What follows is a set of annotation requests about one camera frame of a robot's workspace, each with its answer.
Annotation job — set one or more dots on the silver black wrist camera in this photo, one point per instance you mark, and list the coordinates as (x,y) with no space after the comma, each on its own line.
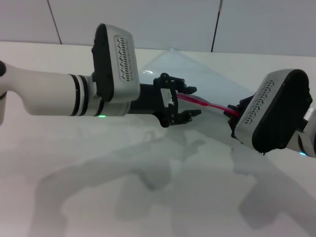
(269,113)
(123,61)

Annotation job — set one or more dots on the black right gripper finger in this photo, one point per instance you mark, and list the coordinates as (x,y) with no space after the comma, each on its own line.
(230,111)

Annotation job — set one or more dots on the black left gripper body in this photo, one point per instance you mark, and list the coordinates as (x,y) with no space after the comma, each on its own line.
(168,108)

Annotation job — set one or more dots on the clear document bag red zipper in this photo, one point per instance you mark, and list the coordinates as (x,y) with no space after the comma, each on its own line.
(212,84)

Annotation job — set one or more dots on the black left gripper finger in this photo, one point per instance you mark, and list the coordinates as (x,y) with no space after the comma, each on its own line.
(193,114)
(189,90)

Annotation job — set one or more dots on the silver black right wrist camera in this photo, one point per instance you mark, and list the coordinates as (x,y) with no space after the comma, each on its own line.
(269,113)

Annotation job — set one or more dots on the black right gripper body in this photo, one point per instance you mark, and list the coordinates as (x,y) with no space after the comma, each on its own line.
(235,123)

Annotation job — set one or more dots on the thin black vertical pole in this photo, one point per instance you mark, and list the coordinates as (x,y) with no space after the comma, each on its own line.
(215,27)

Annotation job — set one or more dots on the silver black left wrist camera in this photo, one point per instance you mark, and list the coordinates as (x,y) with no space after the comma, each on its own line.
(123,61)

